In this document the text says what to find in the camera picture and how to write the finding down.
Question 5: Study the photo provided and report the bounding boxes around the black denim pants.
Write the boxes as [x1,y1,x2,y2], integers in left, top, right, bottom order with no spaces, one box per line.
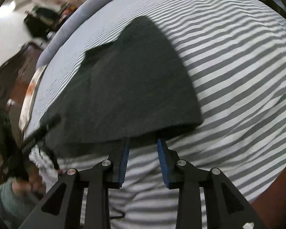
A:
[39,15,203,158]

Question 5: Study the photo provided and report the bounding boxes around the green fleece sleeve forearm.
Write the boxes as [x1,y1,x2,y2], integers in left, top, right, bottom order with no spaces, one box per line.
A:
[0,180,39,228]

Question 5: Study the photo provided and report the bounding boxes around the left hand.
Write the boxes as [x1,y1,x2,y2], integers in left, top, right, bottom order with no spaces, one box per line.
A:
[12,162,46,196]

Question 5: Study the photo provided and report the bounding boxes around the floral white pillow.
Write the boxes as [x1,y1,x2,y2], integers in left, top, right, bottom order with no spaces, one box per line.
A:
[18,65,47,133]

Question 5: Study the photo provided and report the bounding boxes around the dark wooden headboard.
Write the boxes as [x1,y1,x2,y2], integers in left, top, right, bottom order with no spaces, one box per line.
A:
[0,41,45,185]

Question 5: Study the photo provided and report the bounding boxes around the hanging dark coats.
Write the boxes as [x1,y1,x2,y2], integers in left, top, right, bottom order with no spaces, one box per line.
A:
[24,6,60,41]

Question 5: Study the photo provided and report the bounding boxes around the grey white striped bedsheet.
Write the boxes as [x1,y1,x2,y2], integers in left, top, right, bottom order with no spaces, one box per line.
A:
[27,0,286,228]

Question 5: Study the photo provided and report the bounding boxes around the grey rolled duvet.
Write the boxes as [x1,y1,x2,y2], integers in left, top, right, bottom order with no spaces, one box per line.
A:
[36,0,113,68]

